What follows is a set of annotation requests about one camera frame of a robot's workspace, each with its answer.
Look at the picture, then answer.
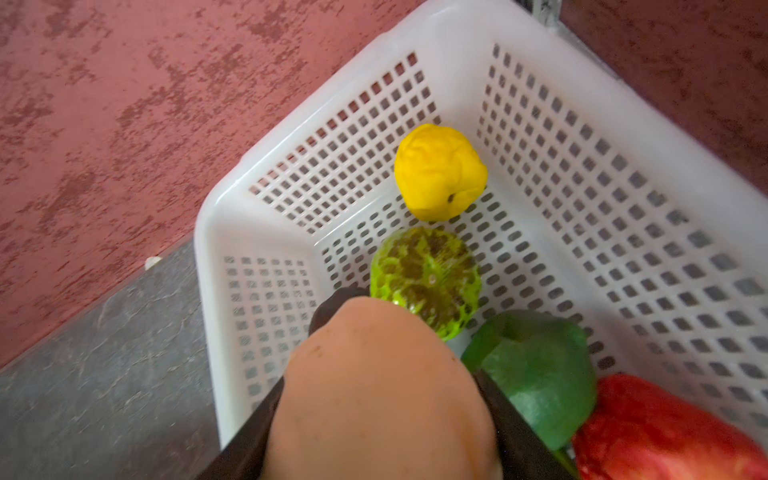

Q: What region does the dark green avocado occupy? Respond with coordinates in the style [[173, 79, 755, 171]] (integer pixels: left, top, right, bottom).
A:
[[461, 310, 597, 450]]

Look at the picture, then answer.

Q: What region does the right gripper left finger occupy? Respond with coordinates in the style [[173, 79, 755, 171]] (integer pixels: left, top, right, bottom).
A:
[[196, 378, 284, 480]]

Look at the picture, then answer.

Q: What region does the beige fruit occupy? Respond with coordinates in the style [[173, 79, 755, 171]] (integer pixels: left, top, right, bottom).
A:
[[262, 297, 502, 479]]

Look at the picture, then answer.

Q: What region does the white perforated plastic basket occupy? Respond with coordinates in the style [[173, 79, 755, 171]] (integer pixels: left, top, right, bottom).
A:
[[194, 1, 767, 445]]

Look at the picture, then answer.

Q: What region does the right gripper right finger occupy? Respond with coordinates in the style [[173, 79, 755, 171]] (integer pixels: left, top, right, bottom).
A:
[[473, 370, 575, 480]]

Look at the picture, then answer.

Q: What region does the red apple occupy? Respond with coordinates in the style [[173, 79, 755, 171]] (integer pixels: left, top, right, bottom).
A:
[[572, 374, 767, 479]]

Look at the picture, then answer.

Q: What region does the dark purple mangosteen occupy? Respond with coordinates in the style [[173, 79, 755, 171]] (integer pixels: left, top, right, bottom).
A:
[[308, 287, 370, 336]]

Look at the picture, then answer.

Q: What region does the green speckled guava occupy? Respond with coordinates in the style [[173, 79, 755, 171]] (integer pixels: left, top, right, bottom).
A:
[[370, 227, 483, 341]]

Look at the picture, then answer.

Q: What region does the yellow round fruit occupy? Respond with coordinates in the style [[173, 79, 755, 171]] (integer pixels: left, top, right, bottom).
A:
[[394, 124, 488, 222]]

